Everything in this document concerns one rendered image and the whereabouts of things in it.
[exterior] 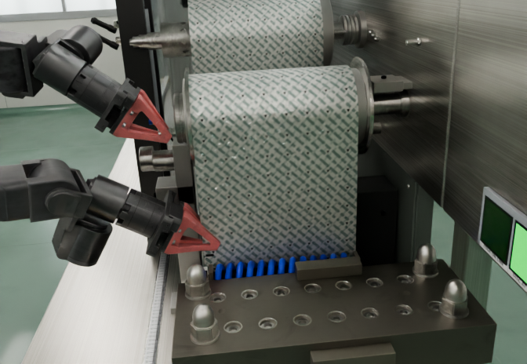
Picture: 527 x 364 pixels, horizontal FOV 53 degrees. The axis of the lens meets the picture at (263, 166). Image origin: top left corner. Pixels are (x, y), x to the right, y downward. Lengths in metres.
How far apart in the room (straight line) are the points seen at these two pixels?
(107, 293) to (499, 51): 0.78
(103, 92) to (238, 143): 0.20
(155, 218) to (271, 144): 0.19
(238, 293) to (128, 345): 0.23
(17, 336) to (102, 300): 1.62
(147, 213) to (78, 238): 0.10
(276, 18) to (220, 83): 0.25
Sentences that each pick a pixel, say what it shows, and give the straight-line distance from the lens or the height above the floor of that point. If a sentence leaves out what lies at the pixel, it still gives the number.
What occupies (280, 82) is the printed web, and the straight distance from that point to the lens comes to 0.76.
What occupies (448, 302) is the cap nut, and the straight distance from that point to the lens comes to 0.73.
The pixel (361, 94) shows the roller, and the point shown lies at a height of 1.28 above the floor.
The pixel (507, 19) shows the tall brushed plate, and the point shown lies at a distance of 0.59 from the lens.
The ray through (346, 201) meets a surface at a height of 1.12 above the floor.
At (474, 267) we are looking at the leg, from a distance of 1.12.
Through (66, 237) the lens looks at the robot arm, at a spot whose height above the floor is 1.12.
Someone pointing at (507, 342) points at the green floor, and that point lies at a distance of 2.46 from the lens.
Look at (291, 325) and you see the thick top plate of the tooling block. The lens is 0.70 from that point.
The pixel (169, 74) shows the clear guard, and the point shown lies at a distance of 1.78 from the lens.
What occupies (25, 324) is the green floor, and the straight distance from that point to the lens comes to 2.71.
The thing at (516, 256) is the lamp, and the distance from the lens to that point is 0.59.
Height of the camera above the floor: 1.45
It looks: 21 degrees down
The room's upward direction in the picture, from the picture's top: 3 degrees counter-clockwise
